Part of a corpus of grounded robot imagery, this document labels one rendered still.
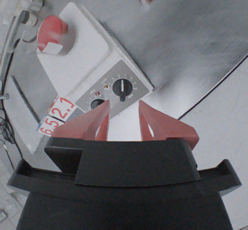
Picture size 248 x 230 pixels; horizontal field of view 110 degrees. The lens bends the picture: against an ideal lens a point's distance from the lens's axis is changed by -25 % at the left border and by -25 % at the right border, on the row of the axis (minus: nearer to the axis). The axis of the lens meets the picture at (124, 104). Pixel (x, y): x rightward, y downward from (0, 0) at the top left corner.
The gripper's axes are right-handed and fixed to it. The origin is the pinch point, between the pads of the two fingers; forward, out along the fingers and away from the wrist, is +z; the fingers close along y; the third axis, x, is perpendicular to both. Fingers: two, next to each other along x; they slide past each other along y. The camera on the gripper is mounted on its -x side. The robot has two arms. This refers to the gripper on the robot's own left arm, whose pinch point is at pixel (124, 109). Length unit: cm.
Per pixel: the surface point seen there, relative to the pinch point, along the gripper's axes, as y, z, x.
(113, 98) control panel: 1.8, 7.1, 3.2
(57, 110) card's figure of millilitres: 17.2, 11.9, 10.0
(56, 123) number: 19.5, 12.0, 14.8
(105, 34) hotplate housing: 2.9, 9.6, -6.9
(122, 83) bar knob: 0.2, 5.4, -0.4
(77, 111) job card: 12.0, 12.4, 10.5
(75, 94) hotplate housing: 8.6, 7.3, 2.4
